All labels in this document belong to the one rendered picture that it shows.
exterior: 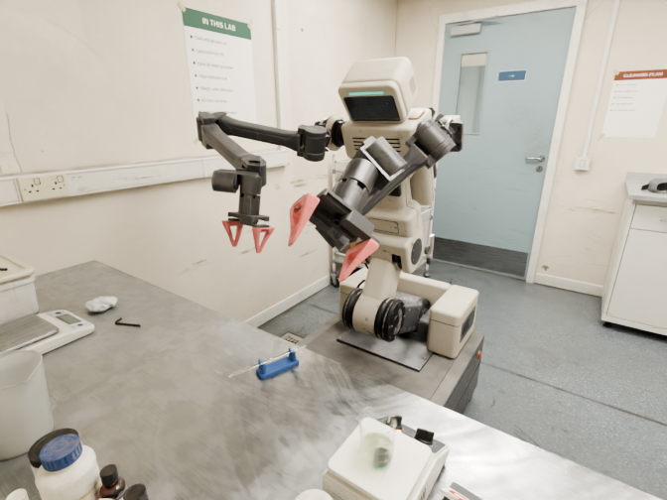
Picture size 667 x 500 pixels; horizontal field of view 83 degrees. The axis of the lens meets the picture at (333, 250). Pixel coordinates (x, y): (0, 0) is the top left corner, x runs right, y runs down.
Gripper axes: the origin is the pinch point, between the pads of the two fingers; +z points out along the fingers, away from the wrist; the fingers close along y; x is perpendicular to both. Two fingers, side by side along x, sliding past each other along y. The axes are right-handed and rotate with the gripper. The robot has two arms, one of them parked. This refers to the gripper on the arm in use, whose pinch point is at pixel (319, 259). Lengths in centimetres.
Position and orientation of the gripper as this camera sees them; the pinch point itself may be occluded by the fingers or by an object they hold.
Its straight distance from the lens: 56.6
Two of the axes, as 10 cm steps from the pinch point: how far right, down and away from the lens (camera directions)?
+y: -7.7, -5.6, -3.0
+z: -3.8, 7.9, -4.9
